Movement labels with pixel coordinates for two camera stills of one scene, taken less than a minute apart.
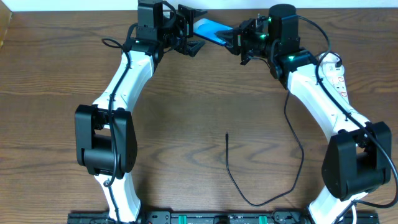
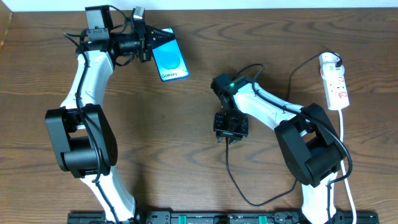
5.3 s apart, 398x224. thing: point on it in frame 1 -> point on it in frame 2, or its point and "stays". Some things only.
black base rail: (226, 217) stays
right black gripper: (244, 42) -> (231, 130)
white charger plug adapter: (329, 65) stays
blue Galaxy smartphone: (206, 28) -> (170, 60)
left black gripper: (182, 30) -> (145, 45)
